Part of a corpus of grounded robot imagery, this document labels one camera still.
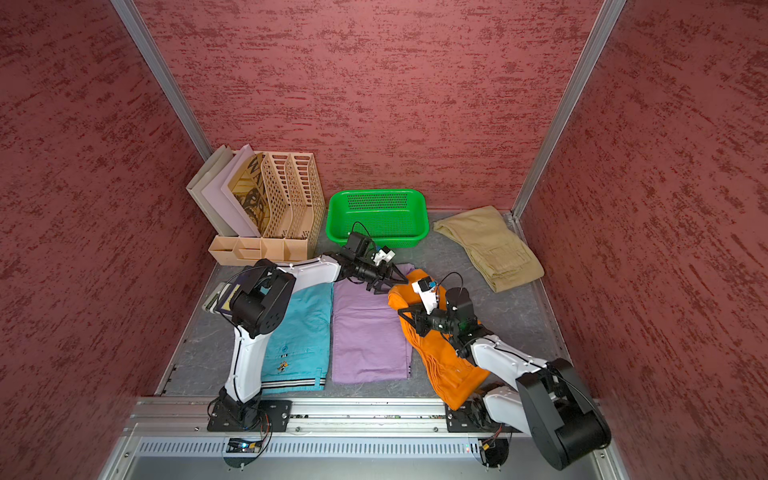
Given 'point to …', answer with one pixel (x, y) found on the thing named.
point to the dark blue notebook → (221, 299)
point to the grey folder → (206, 173)
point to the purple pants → (370, 339)
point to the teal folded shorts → (295, 353)
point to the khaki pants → (500, 257)
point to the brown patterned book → (250, 189)
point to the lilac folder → (213, 190)
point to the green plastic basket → (393, 218)
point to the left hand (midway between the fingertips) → (401, 289)
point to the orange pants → (456, 377)
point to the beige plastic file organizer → (294, 218)
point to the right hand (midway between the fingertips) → (400, 315)
